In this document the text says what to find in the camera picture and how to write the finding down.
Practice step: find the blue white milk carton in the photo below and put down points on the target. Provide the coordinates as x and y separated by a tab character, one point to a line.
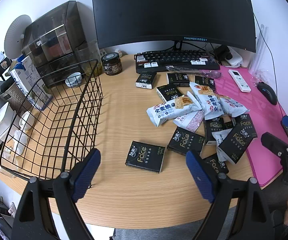
29	80

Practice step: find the black keyboard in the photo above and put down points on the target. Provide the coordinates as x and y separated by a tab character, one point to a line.
174	57

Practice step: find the white lidded food container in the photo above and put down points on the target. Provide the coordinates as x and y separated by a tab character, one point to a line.
1	120

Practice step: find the brown woven basket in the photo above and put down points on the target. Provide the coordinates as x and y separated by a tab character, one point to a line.
11	97

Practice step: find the pink desk mat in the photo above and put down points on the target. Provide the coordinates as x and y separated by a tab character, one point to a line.
261	115

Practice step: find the dark acrylic storage cabinet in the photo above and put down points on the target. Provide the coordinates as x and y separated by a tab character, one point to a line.
51	37

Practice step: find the wooden desktop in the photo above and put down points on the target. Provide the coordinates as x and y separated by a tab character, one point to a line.
124	105

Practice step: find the black curved monitor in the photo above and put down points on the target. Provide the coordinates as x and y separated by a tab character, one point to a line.
171	10

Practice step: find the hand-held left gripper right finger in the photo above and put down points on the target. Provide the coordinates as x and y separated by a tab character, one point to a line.
200	177

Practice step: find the dark lidded sauce jar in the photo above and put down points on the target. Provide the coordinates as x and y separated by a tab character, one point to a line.
111	65

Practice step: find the blue white ceramic cup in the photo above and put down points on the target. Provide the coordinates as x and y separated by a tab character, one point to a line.
73	80

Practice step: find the white remote control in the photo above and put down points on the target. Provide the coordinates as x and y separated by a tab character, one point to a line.
239	80

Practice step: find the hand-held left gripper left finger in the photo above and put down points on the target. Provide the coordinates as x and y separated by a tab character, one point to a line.
87	175

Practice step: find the person's grey trousers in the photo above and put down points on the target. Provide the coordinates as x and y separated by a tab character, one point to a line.
159	233

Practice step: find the pile of black packets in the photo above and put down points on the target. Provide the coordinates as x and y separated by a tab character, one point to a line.
184	142

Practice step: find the clear plastic file holder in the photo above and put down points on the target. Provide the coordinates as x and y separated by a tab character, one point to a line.
259	52

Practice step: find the black computer mouse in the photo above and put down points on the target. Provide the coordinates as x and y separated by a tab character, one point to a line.
267	92

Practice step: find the clear glass cup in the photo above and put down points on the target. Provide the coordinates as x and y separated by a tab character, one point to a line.
89	55

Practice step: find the clear plastic wrapper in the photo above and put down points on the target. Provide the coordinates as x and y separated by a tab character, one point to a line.
209	73

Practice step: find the small white ornament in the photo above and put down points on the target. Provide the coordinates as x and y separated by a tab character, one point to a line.
120	53

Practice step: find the white round fan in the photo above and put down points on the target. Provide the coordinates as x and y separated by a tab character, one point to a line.
15	37

